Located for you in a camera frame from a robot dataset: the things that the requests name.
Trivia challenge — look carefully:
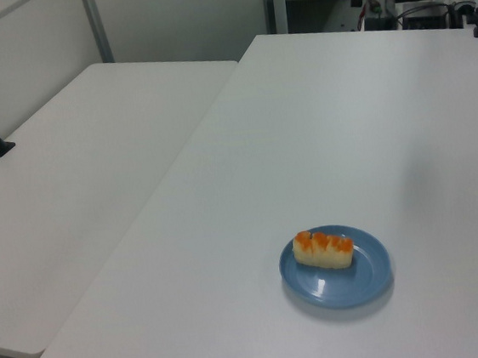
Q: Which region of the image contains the grey metal frame post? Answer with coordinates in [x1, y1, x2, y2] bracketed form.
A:
[80, 0, 117, 67]

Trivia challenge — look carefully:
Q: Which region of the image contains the blue round plate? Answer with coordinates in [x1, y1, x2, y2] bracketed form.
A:
[275, 219, 396, 315]

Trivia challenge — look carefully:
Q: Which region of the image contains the large black electronics box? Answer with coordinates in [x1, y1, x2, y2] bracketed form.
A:
[399, 0, 452, 34]

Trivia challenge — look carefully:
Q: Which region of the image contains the white plastic folding table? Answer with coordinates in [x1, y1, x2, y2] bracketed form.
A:
[0, 48, 269, 358]

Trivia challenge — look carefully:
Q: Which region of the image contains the bread with orange topping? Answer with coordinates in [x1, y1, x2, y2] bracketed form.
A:
[291, 225, 357, 275]

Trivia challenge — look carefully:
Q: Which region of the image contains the small black electronics box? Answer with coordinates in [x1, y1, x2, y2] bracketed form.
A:
[362, 12, 398, 33]

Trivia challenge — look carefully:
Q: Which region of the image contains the grey metal shelf upright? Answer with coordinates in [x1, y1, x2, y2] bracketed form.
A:
[264, 0, 291, 37]

